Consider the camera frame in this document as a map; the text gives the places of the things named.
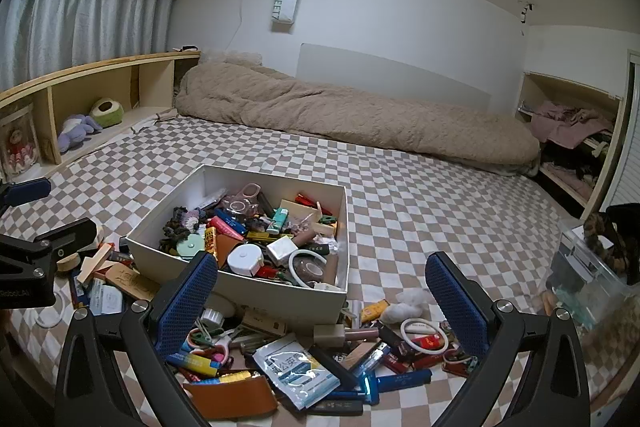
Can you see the white square charger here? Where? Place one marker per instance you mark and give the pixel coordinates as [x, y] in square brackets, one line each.
[282, 248]

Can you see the wooden closet shelf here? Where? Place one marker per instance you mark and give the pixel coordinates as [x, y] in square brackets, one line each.
[570, 84]

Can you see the wooden bedside shelf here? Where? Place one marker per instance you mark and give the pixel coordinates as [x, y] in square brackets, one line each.
[100, 72]

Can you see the black long box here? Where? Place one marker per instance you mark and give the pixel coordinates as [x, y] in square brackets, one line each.
[330, 367]

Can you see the brown white checkered bed sheet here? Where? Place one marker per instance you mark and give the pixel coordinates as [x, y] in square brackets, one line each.
[425, 207]

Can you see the beige quilt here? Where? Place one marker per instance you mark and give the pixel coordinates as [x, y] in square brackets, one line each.
[325, 117]

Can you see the engraved wooden board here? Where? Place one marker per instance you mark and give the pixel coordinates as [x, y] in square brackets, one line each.
[132, 284]

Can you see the white slatted door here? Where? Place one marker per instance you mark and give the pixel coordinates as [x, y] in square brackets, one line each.
[630, 167]

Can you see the light wood block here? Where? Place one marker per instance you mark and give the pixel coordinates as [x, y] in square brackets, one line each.
[95, 264]

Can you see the clear plastic bin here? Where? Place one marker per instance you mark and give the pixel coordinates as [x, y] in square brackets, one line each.
[590, 277]

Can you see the white blue mask packet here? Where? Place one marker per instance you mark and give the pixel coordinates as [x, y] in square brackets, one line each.
[295, 372]

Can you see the dark floral scrunchie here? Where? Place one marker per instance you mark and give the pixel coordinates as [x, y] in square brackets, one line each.
[180, 222]

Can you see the round wooden box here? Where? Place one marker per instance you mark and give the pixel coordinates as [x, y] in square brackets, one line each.
[67, 263]

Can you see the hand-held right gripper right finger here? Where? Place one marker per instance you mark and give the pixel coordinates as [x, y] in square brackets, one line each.
[457, 302]

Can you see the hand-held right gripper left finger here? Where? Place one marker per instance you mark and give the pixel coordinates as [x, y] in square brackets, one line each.
[187, 302]

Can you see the framed red doll picture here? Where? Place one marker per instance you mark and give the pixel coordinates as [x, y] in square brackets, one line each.
[20, 147]

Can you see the white cardboard box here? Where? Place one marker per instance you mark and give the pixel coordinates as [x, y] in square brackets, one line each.
[292, 303]

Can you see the red clip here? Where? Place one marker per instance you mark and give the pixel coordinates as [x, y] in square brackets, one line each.
[310, 199]

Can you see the white blue card pack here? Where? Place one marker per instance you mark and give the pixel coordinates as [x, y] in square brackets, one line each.
[105, 302]

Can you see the orange notebook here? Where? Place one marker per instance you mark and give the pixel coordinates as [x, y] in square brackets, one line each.
[227, 252]

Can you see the pale grey curtain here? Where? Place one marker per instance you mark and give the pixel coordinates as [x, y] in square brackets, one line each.
[75, 27]

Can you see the leopard print cloth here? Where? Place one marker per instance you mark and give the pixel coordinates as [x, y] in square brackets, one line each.
[600, 227]

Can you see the yellow orange packet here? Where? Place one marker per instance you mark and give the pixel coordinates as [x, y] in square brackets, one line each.
[375, 311]

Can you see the dark clothes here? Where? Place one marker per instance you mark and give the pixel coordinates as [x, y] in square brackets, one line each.
[570, 157]

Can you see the white hoop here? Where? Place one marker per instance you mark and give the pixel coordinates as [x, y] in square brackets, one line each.
[293, 264]

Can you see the mint round case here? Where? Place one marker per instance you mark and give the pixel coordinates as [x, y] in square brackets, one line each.
[187, 247]

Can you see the beige charger plug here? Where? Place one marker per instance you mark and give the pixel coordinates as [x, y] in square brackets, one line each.
[329, 336]

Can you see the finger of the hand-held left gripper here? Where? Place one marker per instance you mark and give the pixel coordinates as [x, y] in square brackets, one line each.
[67, 236]
[30, 190]

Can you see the rose gold tube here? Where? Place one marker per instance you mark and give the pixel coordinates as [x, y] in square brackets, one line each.
[362, 334]

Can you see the black flat case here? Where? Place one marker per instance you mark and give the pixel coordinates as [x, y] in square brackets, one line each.
[320, 248]

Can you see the purple plush toy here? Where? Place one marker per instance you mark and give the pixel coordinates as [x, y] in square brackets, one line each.
[75, 129]

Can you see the green plush toy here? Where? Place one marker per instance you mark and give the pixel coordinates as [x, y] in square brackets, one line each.
[107, 112]

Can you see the black bar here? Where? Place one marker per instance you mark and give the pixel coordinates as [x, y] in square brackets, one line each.
[266, 205]

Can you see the metallic blue lighter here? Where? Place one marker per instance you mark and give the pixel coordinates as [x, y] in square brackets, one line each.
[367, 357]

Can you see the pink clothes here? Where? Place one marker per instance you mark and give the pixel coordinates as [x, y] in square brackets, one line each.
[565, 127]

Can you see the white ribbed plug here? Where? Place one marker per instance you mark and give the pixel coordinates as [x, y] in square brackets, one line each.
[215, 316]

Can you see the tan printed box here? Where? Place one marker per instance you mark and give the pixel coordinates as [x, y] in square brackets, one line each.
[265, 322]

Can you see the red flat packet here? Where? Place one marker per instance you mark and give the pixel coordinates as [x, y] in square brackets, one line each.
[225, 227]

